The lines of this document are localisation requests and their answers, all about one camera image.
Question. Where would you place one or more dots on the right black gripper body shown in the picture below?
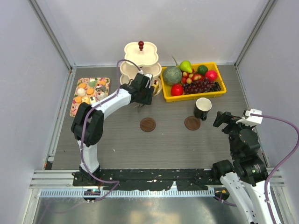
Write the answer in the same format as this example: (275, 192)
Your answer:
(233, 128)

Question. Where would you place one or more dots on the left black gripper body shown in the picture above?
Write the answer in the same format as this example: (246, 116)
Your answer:
(146, 96)

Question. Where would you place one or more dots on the metal tongs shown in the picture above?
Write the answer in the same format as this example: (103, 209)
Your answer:
(147, 102)

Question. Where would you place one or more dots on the yellow cake slice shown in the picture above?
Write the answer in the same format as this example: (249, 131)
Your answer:
(156, 86)

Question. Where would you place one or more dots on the white cupcake with cherry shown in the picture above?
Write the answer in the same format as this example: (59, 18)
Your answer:
(101, 95)

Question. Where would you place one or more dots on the white cake slice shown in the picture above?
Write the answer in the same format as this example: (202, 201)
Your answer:
(92, 100)

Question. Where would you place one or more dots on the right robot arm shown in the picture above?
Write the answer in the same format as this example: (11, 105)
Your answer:
(245, 177)

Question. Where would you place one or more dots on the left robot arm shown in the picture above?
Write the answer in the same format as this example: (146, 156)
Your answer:
(88, 123)

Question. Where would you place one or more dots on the black mug white inside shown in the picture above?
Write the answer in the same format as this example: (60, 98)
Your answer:
(202, 108)

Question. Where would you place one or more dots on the yellow plastic fruit bin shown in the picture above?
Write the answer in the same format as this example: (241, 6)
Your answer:
(167, 88)

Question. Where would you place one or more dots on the right wooden coaster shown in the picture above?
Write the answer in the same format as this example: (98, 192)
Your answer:
(192, 123)

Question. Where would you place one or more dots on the wooden coaster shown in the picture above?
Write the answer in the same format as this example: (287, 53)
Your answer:
(147, 124)
(192, 123)

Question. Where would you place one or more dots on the left wooden coaster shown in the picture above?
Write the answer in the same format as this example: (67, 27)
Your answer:
(147, 124)

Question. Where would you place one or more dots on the black grape bunch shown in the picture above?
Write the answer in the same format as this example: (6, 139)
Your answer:
(215, 86)

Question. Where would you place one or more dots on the red tomato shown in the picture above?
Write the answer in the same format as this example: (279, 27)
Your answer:
(177, 90)

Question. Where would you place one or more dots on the purple grape bunch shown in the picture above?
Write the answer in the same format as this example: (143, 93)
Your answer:
(201, 86)

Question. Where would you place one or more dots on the green melon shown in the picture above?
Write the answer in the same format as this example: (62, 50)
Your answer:
(172, 75)

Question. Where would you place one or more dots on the cream three-tier stand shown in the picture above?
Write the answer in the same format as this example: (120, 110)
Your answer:
(145, 56)

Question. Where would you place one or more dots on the chocolate swirl roll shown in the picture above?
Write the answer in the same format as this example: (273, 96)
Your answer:
(100, 88)

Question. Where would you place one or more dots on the pink red apple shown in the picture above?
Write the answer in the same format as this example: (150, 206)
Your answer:
(211, 75)

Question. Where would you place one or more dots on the green round dessert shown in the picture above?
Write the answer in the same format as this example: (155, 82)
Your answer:
(92, 83)

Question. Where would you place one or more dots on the orange macaron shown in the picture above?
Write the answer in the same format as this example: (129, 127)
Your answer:
(90, 91)

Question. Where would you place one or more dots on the floral dessert tray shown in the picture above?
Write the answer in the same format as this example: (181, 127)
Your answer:
(83, 83)

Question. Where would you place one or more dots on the yellow round dessert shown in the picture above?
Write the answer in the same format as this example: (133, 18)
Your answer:
(86, 99)

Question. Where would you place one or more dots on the green lime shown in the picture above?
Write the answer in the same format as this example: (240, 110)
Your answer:
(202, 69)

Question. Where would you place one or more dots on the green pear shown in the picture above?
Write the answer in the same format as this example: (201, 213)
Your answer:
(185, 66)

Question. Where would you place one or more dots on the white round dessert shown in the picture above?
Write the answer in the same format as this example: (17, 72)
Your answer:
(81, 92)

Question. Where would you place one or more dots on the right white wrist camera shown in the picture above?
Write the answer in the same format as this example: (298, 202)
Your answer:
(250, 118)

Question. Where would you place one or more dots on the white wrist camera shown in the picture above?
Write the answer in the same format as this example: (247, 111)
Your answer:
(144, 80)
(250, 118)

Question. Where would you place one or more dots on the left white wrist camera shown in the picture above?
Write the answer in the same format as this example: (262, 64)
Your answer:
(144, 80)

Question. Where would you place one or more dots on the white cable duct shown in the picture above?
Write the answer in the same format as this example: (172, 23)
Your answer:
(86, 193)

